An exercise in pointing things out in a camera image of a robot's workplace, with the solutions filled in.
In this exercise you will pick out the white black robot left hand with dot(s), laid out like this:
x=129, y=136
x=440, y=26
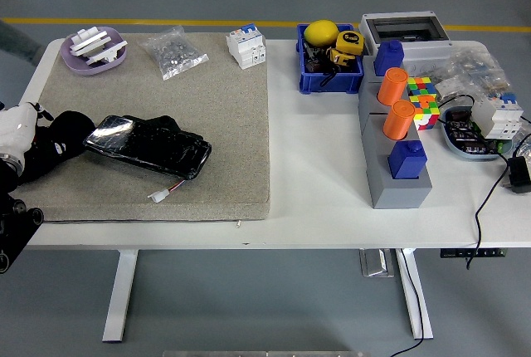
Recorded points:
x=14, y=128

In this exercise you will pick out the black glossy panel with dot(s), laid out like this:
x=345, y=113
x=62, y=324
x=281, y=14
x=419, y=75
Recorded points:
x=157, y=147

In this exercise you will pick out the black table control panel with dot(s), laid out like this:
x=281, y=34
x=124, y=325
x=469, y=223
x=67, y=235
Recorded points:
x=456, y=253

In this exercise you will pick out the person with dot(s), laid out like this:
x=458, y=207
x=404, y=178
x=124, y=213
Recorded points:
x=20, y=43

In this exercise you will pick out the purple plastic dish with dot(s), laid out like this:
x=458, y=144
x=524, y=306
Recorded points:
x=83, y=69

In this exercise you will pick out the clear bag of metal screws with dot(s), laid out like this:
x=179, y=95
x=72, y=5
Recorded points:
x=172, y=56

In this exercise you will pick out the grey-brown mat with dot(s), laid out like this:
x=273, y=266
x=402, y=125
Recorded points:
x=186, y=95

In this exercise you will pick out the white table leg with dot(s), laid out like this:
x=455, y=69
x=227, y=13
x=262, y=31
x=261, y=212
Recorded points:
x=120, y=299
x=415, y=274

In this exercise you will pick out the dark brown tool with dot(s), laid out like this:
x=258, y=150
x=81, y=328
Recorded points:
x=313, y=66

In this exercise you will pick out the blue plastic bin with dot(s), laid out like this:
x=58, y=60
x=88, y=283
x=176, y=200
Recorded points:
x=327, y=83

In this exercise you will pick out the yellow lemon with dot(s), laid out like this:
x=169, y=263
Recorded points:
x=321, y=33

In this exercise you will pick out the small yellow tape measure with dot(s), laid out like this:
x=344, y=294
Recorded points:
x=340, y=58

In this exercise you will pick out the large yellow tape measure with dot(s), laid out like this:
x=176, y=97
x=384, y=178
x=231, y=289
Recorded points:
x=350, y=41

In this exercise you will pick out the orange cylinder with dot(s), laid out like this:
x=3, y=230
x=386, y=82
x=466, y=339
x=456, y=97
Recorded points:
x=398, y=122
x=392, y=87

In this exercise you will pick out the blue block with knob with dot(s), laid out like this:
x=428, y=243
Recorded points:
x=388, y=58
x=408, y=162

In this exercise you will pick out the metal box under table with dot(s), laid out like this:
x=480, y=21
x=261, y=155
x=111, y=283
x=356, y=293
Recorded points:
x=375, y=265

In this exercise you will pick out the grey block holder base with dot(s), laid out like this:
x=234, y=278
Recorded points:
x=398, y=195

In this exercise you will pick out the multicoloured puzzle cube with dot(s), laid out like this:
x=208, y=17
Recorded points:
x=427, y=114

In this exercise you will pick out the light blue tray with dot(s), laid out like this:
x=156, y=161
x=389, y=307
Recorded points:
x=460, y=153

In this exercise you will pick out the black electronic modules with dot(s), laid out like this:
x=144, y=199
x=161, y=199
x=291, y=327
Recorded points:
x=469, y=139

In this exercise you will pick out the clear bags of small parts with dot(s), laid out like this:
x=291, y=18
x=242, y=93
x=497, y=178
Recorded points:
x=469, y=66

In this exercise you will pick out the black power adapter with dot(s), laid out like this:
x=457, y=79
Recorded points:
x=518, y=174

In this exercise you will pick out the white plastic bracket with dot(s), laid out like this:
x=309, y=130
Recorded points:
x=89, y=39
x=110, y=52

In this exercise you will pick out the white circuit breaker blue switch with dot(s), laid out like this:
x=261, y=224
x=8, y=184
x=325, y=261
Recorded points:
x=498, y=118
x=246, y=47

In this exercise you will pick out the grey electrical enclosure box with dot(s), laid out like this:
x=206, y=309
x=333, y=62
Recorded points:
x=427, y=52

